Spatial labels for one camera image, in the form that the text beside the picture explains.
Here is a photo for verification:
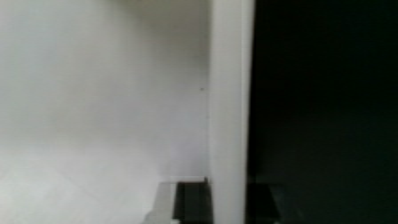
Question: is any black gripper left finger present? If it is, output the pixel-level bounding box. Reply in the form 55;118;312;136
149;180;213;224

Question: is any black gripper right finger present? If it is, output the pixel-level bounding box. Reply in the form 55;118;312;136
245;183;280;224

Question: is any white square tabletop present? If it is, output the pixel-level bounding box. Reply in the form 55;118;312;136
0;0;254;224

